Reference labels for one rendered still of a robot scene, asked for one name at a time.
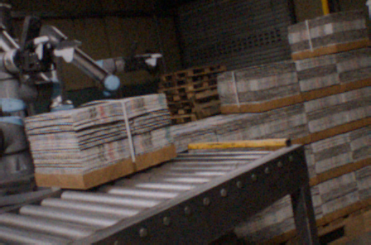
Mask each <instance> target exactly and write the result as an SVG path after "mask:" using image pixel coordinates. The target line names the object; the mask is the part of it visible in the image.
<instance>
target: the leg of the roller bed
mask: <svg viewBox="0 0 371 245"><path fill-rule="evenodd" d="M290 199H291V208H292V212H293V218H294V221H295V228H296V236H297V240H298V245H320V239H319V236H318V232H317V226H316V217H315V213H314V206H313V203H312V196H311V187H310V184H309V183H307V184H305V185H303V186H302V187H300V188H299V189H297V190H295V191H293V193H290Z"/></svg>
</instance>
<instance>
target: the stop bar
mask: <svg viewBox="0 0 371 245"><path fill-rule="evenodd" d="M291 144H292V142H291V139H290V138H283V139H261V140H249V141H238V142H206V143H191V144H189V145H187V148H188V150H195V149H210V148H240V147H285V146H288V145H291Z"/></svg>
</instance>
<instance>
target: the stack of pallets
mask: <svg viewBox="0 0 371 245"><path fill-rule="evenodd" d="M215 67H219V70H216V71H214V68H215ZM222 70H226V64H225V63H224V64H220V65H210V66H206V67H199V68H195V69H188V70H180V71H177V72H172V73H169V74H162V75H160V77H161V82H160V83H158V84H159V86H160V88H159V89H158V90H157V91H158V94H165V95H166V97H165V99H166V100H164V101H166V103H167V104H164V105H167V107H168V108H169V113H170V116H171V119H169V120H171V127H172V126H174V125H183V124H185V123H190V122H195V121H197V120H200V119H199V117H198V116H197V111H196V110H195V106H194V104H192V102H191V100H190V97H191V96H192V95H194V94H200V93H201V91H204V92H208V91H210V90H214V88H218V87H217V76H218V75H217V74H222V73H223V72H222ZM201 71H203V73H201ZM213 74H215V77H216V78H213V79H211V77H210V76H211V75H213ZM168 75H171V77H172V79H169V77H168ZM198 77H201V81H198V79H197V78H198ZM183 80H184V81H185V83H184V84H183ZM213 81H214V85H212V86H210V85H209V82H213ZM166 83H171V86H168V87H167V84H166ZM196 84H200V86H201V88H196V87H195V85H196ZM181 88H185V90H183V91H181ZM169 89H170V90H171V93H170V94H167V93H166V90H169ZM186 94H187V97H186ZM169 97H173V98H174V100H169ZM188 102H189V103H188ZM172 104H175V106H174V107H171V105H172ZM191 108H192V109H191ZM177 110H178V113H174V111H177ZM173 118H176V120H174V121H172V119H173Z"/></svg>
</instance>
